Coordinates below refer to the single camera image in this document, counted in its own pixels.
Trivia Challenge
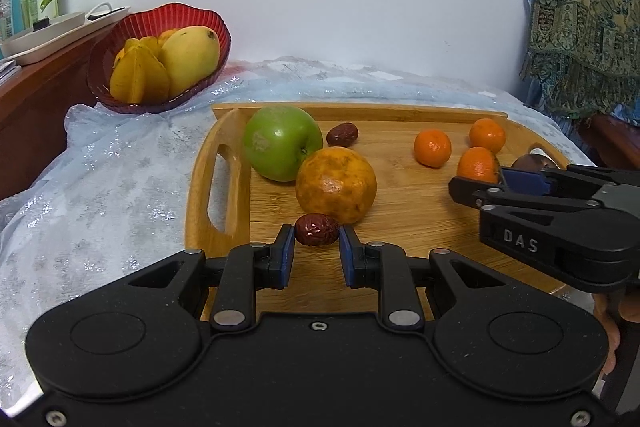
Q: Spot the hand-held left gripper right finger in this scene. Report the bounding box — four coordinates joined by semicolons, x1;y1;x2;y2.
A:
339;226;506;333

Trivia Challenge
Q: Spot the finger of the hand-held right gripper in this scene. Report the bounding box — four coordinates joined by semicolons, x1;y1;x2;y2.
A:
500;164;640;198
448;176;601;215

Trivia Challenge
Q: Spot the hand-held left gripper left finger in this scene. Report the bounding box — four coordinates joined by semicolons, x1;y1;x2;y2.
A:
125;223;296;333

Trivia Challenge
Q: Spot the small mandarin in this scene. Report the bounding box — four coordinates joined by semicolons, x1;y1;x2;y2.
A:
469;118;506;154
414;129;452;168
457;147;501;184

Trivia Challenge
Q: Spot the red date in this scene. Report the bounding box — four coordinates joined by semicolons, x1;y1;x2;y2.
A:
294;213;340;248
326;122;360;148

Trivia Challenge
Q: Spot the wooden tray with handles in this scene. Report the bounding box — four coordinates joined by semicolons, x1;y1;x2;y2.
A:
184;103;598;323

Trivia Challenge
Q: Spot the green apple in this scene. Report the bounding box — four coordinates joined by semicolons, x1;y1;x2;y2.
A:
242;105;324;182

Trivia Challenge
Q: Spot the person's right hand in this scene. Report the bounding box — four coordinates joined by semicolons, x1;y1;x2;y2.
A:
592;293;625;378

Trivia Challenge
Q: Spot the dark purple round fruit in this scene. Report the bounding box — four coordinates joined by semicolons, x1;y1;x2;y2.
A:
510;149;558;172

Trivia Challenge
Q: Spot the large dull orange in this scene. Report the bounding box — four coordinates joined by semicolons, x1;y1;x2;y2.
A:
295;147;378;225

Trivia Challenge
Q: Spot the brown wooden furniture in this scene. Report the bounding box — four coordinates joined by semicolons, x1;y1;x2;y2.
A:
575;114;640;168

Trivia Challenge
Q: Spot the green gold patterned cloth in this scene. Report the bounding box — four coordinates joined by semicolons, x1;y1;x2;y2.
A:
520;0;640;120

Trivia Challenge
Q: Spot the yellow mango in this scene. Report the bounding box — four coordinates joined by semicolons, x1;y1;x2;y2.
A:
161;26;221;98

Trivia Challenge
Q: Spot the yellow starfruit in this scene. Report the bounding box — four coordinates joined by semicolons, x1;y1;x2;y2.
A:
109;36;171;104

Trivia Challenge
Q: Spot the red plastic fruit bowl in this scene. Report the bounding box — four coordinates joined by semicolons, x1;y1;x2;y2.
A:
86;3;231;114

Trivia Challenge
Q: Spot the brown wooden cabinet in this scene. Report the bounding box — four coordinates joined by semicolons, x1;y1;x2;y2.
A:
0;19;121;202

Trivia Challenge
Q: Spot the white shallow tray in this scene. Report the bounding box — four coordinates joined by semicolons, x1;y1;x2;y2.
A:
0;11;87;60

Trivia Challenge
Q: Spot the stack of papers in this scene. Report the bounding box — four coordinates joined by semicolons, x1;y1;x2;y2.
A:
0;59;23;84

